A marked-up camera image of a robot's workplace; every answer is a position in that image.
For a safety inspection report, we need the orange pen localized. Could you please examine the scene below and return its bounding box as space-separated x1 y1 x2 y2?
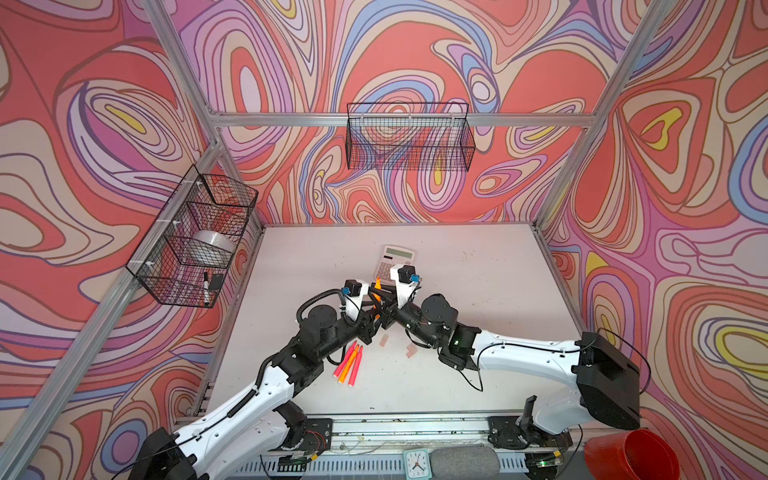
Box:
371 278 382 311
338 345 360 383

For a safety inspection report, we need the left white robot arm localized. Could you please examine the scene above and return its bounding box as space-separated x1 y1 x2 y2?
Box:
125 280 398 479

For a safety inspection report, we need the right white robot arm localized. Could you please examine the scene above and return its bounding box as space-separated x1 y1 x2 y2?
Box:
369 289 641 443

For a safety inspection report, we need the pink pen right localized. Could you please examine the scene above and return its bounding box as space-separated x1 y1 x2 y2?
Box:
348 345 364 387

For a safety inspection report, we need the pink pen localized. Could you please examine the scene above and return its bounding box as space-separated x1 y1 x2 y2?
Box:
333 341 357 377
348 345 364 387

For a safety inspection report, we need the pink pen left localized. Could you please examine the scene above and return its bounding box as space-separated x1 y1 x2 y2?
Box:
333 341 357 377

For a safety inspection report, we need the orange pen in bundle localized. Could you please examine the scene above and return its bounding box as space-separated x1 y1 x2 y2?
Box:
338 345 360 383

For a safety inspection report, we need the pink calculator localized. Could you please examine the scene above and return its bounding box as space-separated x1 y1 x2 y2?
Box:
373 245 416 285

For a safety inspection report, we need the black marker in basket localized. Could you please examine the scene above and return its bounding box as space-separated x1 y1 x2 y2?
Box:
202 271 211 308

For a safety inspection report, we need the silver tape roll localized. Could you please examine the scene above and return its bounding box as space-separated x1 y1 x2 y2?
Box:
183 230 236 268

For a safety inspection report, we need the small white clock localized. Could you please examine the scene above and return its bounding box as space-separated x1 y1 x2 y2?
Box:
403 449 433 480

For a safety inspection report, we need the red bucket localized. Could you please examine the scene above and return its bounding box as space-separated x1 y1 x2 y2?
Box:
584 429 681 480

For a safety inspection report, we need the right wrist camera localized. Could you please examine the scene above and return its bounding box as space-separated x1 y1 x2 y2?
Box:
390 264 420 303

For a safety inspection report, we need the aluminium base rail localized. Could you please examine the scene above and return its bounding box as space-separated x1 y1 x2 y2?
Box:
170 410 652 478

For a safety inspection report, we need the black wire basket left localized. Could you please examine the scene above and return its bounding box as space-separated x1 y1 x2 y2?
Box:
126 166 258 309

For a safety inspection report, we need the black wire basket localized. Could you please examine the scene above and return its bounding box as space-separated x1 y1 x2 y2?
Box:
345 100 476 172
126 166 258 309

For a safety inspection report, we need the black wire basket back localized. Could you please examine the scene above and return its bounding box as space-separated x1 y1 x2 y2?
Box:
345 100 476 172

